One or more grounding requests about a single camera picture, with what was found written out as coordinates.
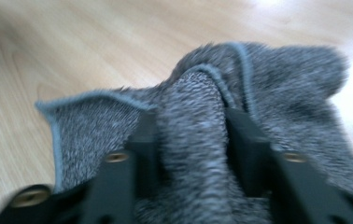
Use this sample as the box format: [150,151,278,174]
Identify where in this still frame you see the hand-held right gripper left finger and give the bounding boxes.
[80,110,161,224]

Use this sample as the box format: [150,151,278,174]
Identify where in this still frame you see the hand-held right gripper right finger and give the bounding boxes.
[225,106,353,224]

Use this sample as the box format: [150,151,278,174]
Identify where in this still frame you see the grey towel cloth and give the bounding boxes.
[35,41,353,224]

